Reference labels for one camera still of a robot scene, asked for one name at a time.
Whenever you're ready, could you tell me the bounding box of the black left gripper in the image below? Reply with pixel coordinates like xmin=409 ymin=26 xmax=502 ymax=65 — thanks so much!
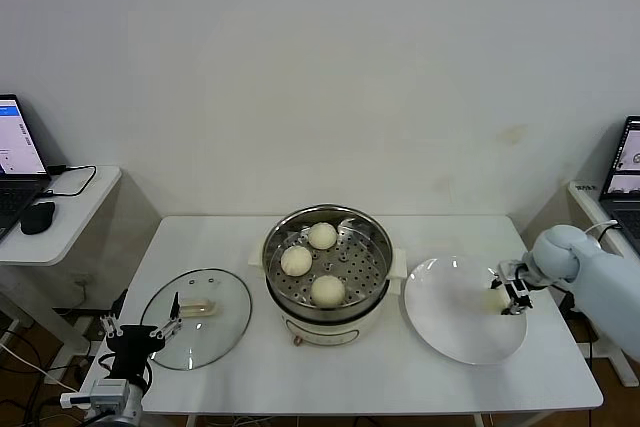
xmin=99 ymin=289 xmax=182 ymax=388

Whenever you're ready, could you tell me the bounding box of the white laptop cable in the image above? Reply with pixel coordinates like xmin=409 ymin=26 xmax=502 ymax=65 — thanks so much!
xmin=583 ymin=219 xmax=621 ymax=239

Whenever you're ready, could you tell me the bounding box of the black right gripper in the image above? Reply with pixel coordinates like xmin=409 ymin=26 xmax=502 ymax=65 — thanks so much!
xmin=487 ymin=270 xmax=532 ymax=317

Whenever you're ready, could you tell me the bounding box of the grey laptop showing pictures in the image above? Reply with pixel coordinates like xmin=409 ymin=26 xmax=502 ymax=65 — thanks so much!
xmin=598 ymin=115 xmax=640 ymax=254

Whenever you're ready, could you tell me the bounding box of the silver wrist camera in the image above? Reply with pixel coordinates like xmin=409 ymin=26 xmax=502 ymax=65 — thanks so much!
xmin=59 ymin=379 xmax=131 ymax=408
xmin=496 ymin=259 xmax=526 ymax=283

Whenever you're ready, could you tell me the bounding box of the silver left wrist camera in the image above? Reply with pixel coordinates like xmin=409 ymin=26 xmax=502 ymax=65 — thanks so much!
xmin=59 ymin=379 xmax=131 ymax=408

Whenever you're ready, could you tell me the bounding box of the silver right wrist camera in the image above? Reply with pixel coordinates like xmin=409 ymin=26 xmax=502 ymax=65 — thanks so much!
xmin=496 ymin=259 xmax=526 ymax=283

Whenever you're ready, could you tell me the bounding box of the white side table with mouse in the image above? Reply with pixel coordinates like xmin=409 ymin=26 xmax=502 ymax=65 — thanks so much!
xmin=0 ymin=165 xmax=162 ymax=358

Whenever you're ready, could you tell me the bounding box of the glass lid with cream handle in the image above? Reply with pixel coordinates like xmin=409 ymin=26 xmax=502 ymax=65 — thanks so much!
xmin=139 ymin=268 xmax=253 ymax=372

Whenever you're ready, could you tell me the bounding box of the white steamed baozi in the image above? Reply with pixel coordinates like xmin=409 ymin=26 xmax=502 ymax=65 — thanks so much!
xmin=477 ymin=290 xmax=505 ymax=316
xmin=280 ymin=245 xmax=314 ymax=278
xmin=306 ymin=222 xmax=338 ymax=251
xmin=310 ymin=275 xmax=347 ymax=310

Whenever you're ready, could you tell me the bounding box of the white side table with label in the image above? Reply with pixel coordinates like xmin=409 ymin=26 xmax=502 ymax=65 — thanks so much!
xmin=567 ymin=179 xmax=640 ymax=389

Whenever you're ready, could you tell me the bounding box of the black laptop with blue banner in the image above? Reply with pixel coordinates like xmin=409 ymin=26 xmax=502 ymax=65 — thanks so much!
xmin=0 ymin=93 xmax=51 ymax=243

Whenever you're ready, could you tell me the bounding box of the black computer mouse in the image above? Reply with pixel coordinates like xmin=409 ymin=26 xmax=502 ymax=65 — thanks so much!
xmin=18 ymin=200 xmax=56 ymax=236

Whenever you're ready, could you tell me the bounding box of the stainless steel steamer tray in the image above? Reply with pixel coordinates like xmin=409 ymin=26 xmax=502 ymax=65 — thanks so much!
xmin=262 ymin=204 xmax=394 ymax=317

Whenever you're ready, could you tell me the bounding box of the black laptop charger cable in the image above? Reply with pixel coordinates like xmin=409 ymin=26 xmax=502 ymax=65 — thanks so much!
xmin=38 ymin=164 xmax=98 ymax=199

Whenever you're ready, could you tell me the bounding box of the white round plate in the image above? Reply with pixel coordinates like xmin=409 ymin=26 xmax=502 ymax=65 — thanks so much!
xmin=403 ymin=255 xmax=529 ymax=367

